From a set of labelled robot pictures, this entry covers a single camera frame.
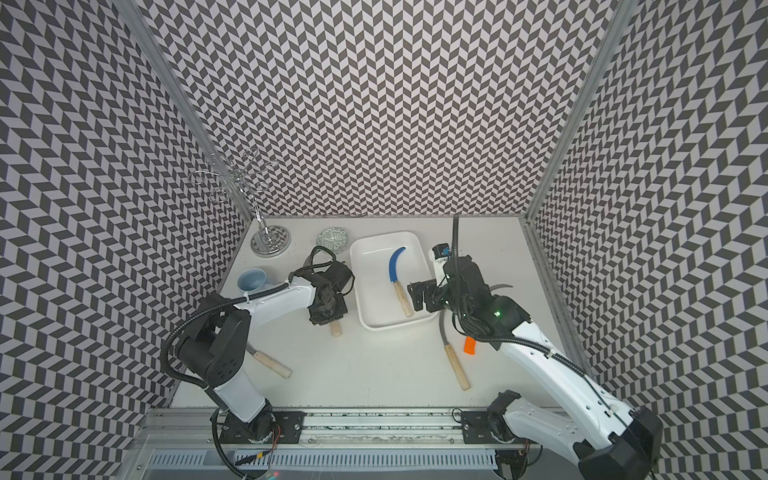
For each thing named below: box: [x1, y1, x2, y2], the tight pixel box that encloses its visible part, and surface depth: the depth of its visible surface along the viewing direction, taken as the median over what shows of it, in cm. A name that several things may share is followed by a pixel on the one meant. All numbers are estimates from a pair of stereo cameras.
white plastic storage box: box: [350, 231, 439, 331], surface depth 101 cm
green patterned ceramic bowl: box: [316, 227, 349, 254], surface depth 111 cm
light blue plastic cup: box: [236, 268, 271, 293], surface depth 95 cm
